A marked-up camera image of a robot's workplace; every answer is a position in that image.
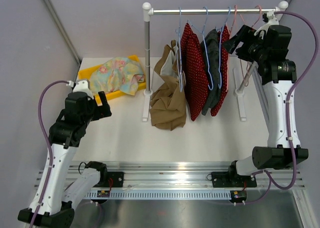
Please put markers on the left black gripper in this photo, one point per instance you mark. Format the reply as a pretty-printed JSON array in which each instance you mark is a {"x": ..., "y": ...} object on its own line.
[{"x": 101, "y": 111}]

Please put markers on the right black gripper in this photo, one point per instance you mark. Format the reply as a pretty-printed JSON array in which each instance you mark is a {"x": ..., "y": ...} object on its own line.
[{"x": 249, "y": 37}]

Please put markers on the grey dotted skirt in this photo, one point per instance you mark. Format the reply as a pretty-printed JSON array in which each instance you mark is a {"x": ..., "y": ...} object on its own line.
[{"x": 212, "y": 42}]

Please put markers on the pink hanger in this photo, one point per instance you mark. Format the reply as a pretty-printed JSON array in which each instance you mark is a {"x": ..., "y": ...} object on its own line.
[
  {"x": 251, "y": 49},
  {"x": 233, "y": 21}
]

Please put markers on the red polka-dot skirt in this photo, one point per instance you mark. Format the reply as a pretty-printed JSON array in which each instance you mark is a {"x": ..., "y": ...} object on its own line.
[
  {"x": 196, "y": 87},
  {"x": 224, "y": 56}
]

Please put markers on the floral pastel skirt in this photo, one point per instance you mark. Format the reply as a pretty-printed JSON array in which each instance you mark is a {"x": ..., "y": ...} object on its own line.
[{"x": 117, "y": 74}]

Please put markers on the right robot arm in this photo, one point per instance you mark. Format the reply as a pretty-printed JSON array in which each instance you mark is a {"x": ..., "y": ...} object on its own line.
[{"x": 267, "y": 51}]

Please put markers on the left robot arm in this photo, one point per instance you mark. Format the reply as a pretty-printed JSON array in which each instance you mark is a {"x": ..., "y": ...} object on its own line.
[{"x": 54, "y": 205}]

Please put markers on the tan skirt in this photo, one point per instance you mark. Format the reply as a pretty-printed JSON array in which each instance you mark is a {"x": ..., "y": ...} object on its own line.
[{"x": 168, "y": 103}]

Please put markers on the yellow plastic tray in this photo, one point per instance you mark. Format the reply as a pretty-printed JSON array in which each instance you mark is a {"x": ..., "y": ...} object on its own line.
[{"x": 89, "y": 65}]

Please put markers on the white metal clothes rack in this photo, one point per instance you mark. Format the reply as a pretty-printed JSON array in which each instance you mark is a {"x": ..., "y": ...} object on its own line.
[{"x": 148, "y": 11}]

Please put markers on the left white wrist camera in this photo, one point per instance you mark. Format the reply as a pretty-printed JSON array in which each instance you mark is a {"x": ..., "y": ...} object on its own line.
[{"x": 82, "y": 85}]

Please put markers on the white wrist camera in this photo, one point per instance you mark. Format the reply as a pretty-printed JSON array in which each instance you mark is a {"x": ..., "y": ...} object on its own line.
[
  {"x": 82, "y": 85},
  {"x": 269, "y": 19}
]

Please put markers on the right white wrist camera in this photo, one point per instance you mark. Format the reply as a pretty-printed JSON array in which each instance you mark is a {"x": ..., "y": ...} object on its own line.
[{"x": 269, "y": 19}]

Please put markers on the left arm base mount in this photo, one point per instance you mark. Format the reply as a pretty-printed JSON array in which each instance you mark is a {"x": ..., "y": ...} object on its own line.
[{"x": 113, "y": 179}]

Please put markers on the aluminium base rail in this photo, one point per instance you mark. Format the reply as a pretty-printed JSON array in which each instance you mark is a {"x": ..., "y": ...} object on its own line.
[{"x": 179, "y": 175}]

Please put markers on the white slotted cable duct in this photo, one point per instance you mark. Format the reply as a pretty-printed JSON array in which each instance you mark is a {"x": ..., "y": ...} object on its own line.
[{"x": 159, "y": 195}]

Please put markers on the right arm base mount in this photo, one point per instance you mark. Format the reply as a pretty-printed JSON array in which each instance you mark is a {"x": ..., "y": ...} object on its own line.
[{"x": 227, "y": 180}]

